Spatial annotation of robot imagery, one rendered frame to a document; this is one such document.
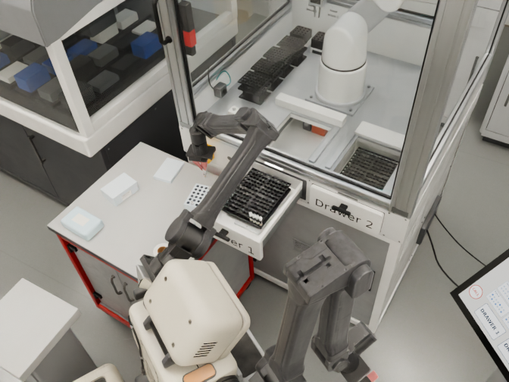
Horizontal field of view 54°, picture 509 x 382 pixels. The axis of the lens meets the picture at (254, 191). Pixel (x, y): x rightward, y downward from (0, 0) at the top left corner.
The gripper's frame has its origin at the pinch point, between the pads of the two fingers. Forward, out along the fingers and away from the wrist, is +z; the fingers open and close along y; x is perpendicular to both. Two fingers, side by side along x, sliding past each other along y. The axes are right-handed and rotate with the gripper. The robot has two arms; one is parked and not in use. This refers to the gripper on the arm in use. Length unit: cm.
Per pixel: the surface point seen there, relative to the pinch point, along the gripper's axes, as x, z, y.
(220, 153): -14.6, 5.3, -2.5
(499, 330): 55, -5, -101
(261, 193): 6.2, 4.1, -24.3
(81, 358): 64, 49, 39
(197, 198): 4.5, 13.9, 3.4
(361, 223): 10, 10, -63
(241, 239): 28.4, 4.5, -21.3
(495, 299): 47, -8, -100
